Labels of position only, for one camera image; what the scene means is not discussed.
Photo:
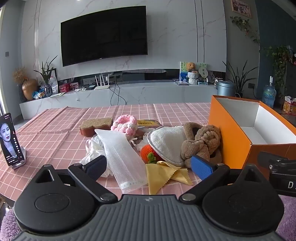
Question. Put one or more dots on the pink checked tablecloth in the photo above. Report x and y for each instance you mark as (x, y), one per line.
(57, 129)

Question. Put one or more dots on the white plastic bag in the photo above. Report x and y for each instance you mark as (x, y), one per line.
(94, 148)

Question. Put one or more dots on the bronze round vase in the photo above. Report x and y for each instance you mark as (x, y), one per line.
(29, 89)

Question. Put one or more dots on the blue green painting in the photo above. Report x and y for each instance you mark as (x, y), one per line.
(183, 74)

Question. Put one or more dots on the trailing ivy plant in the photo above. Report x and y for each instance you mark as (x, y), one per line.
(279, 60)

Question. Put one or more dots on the brown plush toy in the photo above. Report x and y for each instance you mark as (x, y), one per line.
(203, 143)

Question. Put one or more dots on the black wall socket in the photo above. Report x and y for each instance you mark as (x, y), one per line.
(251, 86)

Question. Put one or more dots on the silver metal bin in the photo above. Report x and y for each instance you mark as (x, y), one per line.
(225, 89)

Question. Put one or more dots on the orange cardboard box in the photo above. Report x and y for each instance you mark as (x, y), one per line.
(231, 129)

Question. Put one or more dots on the yellow snack packet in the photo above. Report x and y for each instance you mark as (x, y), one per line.
(148, 124)

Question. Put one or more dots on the green plant in glass vase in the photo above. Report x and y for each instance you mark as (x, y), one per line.
(47, 89)

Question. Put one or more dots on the pink crocheted scrunchie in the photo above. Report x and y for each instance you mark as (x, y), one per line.
(123, 124)

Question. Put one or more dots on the black flat television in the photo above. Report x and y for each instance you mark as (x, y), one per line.
(104, 34)

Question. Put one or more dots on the white marble TV cabinet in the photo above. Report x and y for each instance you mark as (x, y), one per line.
(150, 93)

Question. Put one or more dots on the small brown teddy bear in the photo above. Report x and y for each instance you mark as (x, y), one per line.
(190, 66)

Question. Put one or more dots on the round white hand fan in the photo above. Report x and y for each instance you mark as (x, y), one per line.
(203, 72)

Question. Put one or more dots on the framed wall picture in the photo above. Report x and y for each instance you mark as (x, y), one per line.
(241, 8)

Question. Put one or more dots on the white terry bath mitt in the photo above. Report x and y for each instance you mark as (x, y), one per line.
(166, 143)

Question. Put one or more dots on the brown sponge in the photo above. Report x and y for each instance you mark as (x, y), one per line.
(94, 126)

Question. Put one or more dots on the orange crocheted fruit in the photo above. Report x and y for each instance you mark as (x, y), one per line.
(148, 151)

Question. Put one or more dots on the grey laptop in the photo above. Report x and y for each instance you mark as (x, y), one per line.
(181, 82)

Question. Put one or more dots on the hanging vine plant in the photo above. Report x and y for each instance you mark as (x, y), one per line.
(245, 25)

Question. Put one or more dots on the white router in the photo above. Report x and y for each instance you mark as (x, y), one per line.
(101, 87)

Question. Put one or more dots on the silver phone stand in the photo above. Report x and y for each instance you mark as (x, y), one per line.
(19, 165)

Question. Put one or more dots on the dried flower bunch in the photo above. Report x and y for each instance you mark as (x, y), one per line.
(19, 74)

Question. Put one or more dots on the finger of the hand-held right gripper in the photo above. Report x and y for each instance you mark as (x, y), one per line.
(272, 160)

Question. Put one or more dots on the black smartphone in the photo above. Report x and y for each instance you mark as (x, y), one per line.
(9, 139)

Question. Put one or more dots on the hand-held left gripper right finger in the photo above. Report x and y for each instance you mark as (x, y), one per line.
(202, 168)

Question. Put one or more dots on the white knitted pot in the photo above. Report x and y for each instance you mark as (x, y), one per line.
(192, 78)

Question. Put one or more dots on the blue water bottle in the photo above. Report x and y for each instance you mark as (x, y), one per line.
(269, 95)

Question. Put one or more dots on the orange patterned carton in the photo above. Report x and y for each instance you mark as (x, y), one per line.
(289, 106)

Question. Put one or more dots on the clear bubble wrap bag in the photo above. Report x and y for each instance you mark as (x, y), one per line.
(122, 157)

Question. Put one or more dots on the potted long-leaf plant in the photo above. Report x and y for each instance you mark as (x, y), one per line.
(240, 78)

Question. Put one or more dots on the red gift box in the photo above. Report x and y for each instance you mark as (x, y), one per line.
(74, 86)
(64, 88)

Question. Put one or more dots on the yellow cleaning cloth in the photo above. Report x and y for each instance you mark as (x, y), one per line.
(159, 178)

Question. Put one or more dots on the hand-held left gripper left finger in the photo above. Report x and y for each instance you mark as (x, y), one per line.
(96, 166)

